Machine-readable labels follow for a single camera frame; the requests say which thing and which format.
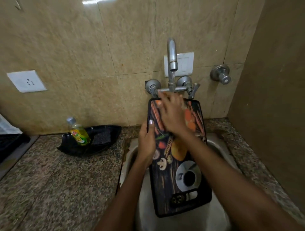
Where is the person's right hand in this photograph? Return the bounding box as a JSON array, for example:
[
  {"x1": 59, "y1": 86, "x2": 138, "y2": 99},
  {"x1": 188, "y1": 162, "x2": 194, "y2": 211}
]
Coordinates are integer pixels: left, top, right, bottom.
[{"x1": 158, "y1": 91, "x2": 191, "y2": 138}]

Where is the person's left hand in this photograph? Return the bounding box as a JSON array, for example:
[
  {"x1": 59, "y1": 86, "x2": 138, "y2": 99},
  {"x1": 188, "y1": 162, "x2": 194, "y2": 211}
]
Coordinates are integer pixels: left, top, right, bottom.
[{"x1": 138, "y1": 120, "x2": 157, "y2": 167}]

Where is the food print cutting board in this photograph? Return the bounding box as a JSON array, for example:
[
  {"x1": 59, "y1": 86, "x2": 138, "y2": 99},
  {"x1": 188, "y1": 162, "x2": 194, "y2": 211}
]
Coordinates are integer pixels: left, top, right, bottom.
[{"x1": 146, "y1": 97, "x2": 213, "y2": 218}]

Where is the black white dish rack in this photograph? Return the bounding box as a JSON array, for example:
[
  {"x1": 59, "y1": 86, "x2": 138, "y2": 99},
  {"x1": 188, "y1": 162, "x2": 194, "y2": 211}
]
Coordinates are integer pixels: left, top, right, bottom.
[{"x1": 0, "y1": 114, "x2": 31, "y2": 163}]

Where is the person's left forearm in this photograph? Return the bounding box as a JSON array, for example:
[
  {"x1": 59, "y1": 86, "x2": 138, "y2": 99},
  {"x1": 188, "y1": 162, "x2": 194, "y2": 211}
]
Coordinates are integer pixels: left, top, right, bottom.
[{"x1": 94, "y1": 158, "x2": 149, "y2": 231}]

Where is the person's right forearm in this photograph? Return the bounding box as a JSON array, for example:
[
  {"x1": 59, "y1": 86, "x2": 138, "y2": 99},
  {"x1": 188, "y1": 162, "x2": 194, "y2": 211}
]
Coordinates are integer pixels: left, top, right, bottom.
[{"x1": 177, "y1": 129, "x2": 303, "y2": 231}]

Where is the dark scrub pad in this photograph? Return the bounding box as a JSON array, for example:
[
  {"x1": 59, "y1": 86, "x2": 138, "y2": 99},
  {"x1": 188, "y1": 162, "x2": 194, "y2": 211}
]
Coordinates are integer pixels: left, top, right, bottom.
[{"x1": 91, "y1": 131, "x2": 112, "y2": 146}]

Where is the steel sink drain strainer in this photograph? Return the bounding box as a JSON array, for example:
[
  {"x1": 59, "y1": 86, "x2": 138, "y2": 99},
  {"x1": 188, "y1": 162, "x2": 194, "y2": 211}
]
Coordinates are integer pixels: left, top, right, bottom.
[{"x1": 171, "y1": 193, "x2": 187, "y2": 205}]

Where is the yellow dish soap bottle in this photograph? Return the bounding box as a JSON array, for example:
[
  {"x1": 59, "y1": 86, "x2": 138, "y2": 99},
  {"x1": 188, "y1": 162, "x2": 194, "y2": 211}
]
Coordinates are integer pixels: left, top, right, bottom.
[{"x1": 66, "y1": 116, "x2": 91, "y2": 146}]

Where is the stainless steel sink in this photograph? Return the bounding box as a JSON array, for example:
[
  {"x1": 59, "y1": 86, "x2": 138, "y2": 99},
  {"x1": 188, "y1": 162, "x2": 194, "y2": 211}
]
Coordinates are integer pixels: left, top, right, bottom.
[{"x1": 117, "y1": 133, "x2": 243, "y2": 231}]

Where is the black plastic soap tray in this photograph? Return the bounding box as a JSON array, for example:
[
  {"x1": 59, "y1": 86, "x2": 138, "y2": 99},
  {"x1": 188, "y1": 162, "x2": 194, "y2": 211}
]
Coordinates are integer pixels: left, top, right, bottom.
[{"x1": 57, "y1": 125, "x2": 122, "y2": 157}]

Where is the grey drip tray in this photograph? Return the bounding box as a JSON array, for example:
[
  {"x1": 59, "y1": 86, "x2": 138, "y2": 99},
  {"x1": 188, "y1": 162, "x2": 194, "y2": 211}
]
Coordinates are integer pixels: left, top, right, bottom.
[{"x1": 0, "y1": 135, "x2": 40, "y2": 180}]

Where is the white switch plate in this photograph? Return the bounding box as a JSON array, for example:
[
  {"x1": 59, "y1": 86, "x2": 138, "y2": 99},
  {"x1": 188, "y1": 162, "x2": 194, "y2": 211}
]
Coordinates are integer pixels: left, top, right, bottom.
[{"x1": 164, "y1": 52, "x2": 195, "y2": 78}]

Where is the round steel wall valve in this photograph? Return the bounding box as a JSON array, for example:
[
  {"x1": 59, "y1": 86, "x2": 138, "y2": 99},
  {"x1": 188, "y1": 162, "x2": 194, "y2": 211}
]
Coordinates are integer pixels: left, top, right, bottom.
[{"x1": 210, "y1": 64, "x2": 232, "y2": 85}]

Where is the steel wall faucet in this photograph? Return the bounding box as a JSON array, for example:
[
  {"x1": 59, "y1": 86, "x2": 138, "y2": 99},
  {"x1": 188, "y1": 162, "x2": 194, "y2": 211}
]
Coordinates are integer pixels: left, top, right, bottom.
[{"x1": 145, "y1": 37, "x2": 200, "y2": 100}]

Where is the square white wall socket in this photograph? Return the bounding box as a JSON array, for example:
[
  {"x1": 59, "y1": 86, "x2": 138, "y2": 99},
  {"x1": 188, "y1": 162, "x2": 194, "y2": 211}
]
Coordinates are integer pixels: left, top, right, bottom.
[{"x1": 6, "y1": 70, "x2": 47, "y2": 93}]

